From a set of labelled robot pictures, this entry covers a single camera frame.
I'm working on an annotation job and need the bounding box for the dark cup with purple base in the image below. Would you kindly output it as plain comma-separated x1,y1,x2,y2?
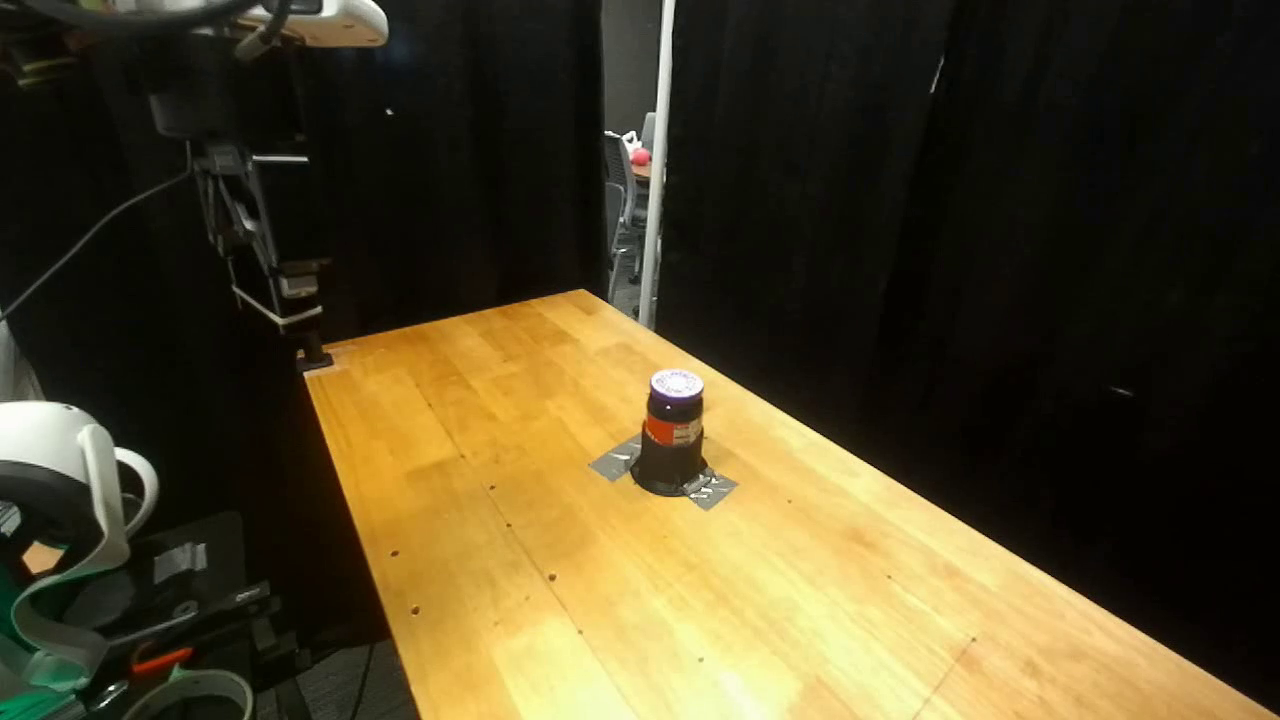
630,368,714,501

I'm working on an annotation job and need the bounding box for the white vertical pole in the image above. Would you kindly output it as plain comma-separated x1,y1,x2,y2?
638,0,679,331

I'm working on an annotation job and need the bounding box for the black curtain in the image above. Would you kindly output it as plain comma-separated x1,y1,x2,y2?
659,0,1280,696
0,0,608,403

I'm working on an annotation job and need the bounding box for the black equipment box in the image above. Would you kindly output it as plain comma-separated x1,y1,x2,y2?
123,508,275,650

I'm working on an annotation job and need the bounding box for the black camera stand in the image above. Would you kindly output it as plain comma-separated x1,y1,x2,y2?
179,130,337,378

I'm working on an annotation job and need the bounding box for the orange handled tool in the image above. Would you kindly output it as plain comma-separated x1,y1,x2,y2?
128,645,200,682

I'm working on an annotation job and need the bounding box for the green white strap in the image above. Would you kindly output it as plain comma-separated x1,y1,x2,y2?
0,530,140,720

